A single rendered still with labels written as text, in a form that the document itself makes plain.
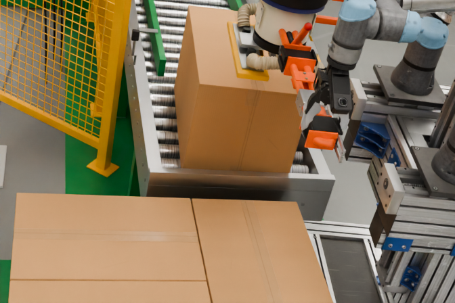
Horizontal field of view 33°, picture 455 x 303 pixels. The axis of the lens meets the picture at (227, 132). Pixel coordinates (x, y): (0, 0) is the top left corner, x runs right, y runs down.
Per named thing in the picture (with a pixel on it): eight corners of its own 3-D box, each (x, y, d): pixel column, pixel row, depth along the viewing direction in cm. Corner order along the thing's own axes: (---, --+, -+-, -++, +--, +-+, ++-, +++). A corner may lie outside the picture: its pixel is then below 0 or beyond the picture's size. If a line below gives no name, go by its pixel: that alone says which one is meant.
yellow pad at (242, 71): (226, 25, 258) (229, 12, 255) (254, 29, 260) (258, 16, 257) (236, 78, 230) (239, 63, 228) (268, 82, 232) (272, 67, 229)
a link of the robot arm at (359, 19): (385, 9, 171) (349, 5, 169) (371, 51, 177) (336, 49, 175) (374, -7, 177) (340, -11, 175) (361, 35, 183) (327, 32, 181)
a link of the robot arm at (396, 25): (410, -2, 183) (367, -6, 181) (427, 20, 174) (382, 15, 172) (399, 28, 188) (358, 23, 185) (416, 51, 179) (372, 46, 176)
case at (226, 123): (173, 88, 329) (188, 4, 307) (263, 97, 337) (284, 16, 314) (181, 175, 281) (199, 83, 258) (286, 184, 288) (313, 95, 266)
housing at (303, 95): (293, 101, 206) (297, 88, 203) (317, 104, 207) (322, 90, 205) (298, 116, 200) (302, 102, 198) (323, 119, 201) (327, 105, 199)
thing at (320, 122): (298, 128, 195) (303, 111, 192) (326, 130, 196) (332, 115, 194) (304, 147, 188) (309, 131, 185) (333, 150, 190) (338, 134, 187)
